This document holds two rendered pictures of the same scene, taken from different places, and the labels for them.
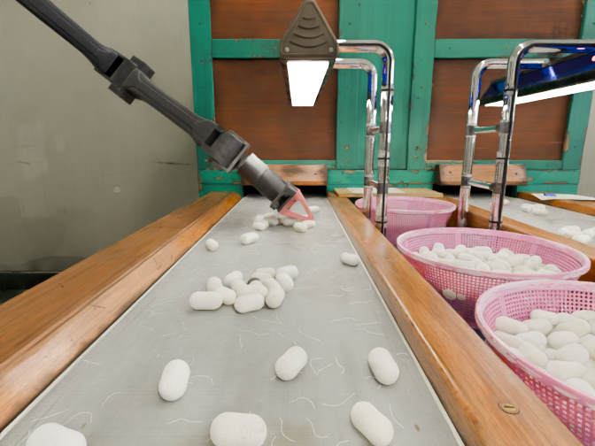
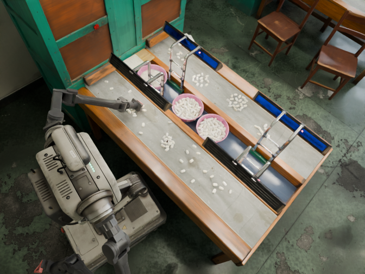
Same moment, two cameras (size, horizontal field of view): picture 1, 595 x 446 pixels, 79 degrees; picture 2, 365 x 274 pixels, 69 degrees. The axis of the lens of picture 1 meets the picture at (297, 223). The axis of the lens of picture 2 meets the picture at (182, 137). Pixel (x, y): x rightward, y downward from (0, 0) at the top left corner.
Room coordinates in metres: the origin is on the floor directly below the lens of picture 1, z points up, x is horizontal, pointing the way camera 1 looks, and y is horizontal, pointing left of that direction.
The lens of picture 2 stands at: (-0.21, 0.78, 2.60)
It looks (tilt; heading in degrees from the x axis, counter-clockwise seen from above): 61 degrees down; 305
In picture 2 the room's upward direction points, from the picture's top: 11 degrees clockwise
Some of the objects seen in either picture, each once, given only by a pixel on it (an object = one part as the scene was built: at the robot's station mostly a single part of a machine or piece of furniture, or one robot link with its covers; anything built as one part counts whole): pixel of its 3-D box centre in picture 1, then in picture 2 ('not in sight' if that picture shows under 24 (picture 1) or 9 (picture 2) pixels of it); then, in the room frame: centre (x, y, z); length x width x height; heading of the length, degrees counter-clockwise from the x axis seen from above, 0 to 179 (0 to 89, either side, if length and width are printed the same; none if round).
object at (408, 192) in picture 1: (385, 192); (136, 61); (1.21, -0.29, 0.77); 0.33 x 0.15 x 0.01; 90
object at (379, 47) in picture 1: (340, 157); (148, 89); (0.82, -0.10, 0.90); 0.20 x 0.19 x 0.45; 0
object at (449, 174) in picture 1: (480, 174); (159, 36); (1.26, -0.63, 0.83); 0.30 x 0.06 x 0.07; 90
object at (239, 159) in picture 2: not in sight; (243, 173); (-0.15, -0.10, 0.90); 0.20 x 0.19 x 0.45; 0
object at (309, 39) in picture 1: (304, 73); (139, 80); (0.82, -0.02, 1.08); 0.62 x 0.08 x 0.07; 0
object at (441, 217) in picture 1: (403, 219); (152, 79); (0.99, -0.29, 0.72); 0.27 x 0.27 x 0.10
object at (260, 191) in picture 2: not in sight; (243, 171); (-0.15, -0.02, 1.08); 0.62 x 0.08 x 0.07; 0
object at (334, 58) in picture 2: not in sight; (338, 58); (-0.04, -2.30, 0.45); 0.44 x 0.43 x 0.91; 20
